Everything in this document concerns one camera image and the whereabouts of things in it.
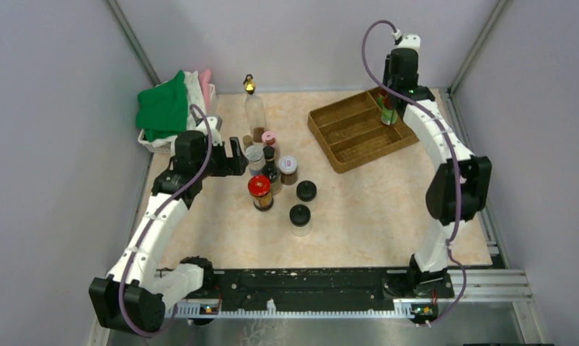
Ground pink cloth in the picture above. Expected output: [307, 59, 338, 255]
[198, 68, 212, 110]

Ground tall glass oil bottle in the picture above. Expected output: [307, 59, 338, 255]
[243, 74, 267, 143]

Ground silver lid salt jar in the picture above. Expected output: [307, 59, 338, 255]
[245, 145, 265, 176]

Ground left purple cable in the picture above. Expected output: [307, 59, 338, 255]
[117, 103, 213, 339]

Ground white plastic basket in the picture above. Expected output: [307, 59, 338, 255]
[137, 83, 218, 154]

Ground black lid clear jar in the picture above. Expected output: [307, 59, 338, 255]
[289, 204, 311, 236]
[296, 180, 318, 210]

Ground yellow cap chili sauce bottle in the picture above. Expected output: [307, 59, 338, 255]
[270, 179, 283, 195]

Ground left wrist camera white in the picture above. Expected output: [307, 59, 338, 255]
[187, 113, 223, 146]

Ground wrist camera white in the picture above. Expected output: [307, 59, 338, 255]
[393, 30, 421, 53]
[187, 113, 223, 146]

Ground woven wicker divided tray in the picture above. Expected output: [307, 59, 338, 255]
[307, 88, 418, 174]

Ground yellow label pepper shaker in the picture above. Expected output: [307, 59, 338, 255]
[242, 135, 254, 150]

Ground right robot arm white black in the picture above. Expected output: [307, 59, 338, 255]
[384, 48, 492, 297]

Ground white lid sauce jar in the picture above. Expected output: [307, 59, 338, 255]
[278, 155, 298, 185]

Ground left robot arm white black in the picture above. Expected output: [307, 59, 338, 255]
[89, 130, 248, 337]

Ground red lid sauce jar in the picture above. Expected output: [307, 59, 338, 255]
[247, 174, 273, 211]

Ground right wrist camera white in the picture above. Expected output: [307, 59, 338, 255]
[393, 30, 421, 53]

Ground green cloth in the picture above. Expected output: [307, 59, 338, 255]
[136, 70, 189, 142]

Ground pink lid spice jar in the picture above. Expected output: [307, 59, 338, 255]
[261, 130, 278, 148]

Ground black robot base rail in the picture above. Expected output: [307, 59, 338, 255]
[167, 267, 455, 324]

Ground black cap soy bottle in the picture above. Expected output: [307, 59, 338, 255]
[262, 146, 280, 184]

